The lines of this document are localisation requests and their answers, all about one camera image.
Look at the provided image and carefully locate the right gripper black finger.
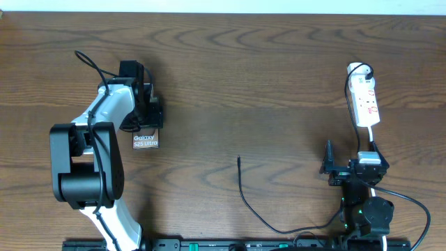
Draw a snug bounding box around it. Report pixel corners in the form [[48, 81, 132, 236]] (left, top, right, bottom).
[[319, 140, 335, 174], [373, 140, 388, 167]]

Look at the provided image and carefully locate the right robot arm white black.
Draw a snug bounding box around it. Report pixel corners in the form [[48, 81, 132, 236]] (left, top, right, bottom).
[[319, 142, 394, 250]]

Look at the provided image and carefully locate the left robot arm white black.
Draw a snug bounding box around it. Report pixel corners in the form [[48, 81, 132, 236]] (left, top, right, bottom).
[[49, 77, 163, 250]]

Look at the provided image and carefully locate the white power strip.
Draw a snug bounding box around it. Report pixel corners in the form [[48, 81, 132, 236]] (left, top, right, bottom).
[[347, 62, 380, 128]]

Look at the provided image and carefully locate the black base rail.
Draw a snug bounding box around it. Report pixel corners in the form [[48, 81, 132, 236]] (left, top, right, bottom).
[[61, 238, 411, 251]]

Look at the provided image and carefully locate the black usb charger cable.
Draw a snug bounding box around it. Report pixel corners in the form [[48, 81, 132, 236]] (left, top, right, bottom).
[[236, 62, 375, 235]]

